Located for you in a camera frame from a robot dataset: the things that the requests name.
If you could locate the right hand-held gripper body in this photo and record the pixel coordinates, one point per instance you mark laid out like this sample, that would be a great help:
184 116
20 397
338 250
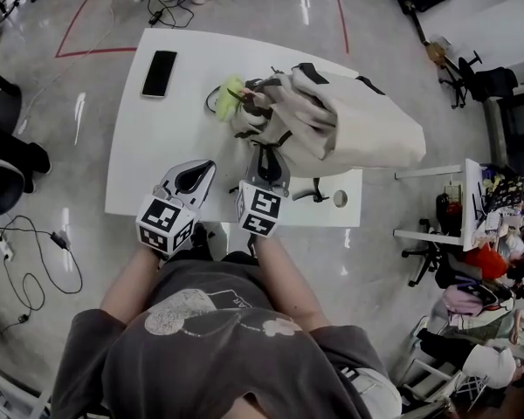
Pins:
259 210

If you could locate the white cluttered desk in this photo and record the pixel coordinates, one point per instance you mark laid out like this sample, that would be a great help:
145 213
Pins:
471 208

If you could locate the pink backpack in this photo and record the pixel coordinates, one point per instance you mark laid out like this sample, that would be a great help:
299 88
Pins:
463 301

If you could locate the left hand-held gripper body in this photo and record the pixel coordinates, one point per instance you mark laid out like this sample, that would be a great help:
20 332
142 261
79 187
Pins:
163 221

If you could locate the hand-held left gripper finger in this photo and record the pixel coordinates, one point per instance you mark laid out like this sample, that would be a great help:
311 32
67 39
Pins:
180 169
206 183

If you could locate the green plush charm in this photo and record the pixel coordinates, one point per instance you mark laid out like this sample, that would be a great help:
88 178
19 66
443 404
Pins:
227 98

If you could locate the person's black shoe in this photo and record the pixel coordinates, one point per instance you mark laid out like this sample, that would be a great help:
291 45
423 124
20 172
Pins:
200 240

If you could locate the person's left forearm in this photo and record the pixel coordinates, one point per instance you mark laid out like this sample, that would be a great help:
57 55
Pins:
128 286

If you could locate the person's grey printed t-shirt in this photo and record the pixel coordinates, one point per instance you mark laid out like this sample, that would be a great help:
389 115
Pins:
227 356

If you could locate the white and black plush charm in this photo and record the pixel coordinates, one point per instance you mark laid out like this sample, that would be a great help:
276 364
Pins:
253 114

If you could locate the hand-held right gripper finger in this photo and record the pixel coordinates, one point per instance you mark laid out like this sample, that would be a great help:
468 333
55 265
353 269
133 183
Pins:
256 164
281 173

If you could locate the person's right forearm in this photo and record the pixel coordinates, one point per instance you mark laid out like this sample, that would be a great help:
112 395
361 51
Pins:
288 277

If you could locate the black smartphone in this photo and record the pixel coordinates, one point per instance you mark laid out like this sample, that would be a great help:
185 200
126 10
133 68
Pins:
159 73

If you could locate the white folding chair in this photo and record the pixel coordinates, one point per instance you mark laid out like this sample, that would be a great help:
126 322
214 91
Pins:
441 382

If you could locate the person's light trousers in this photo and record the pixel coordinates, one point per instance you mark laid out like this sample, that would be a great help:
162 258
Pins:
377 391

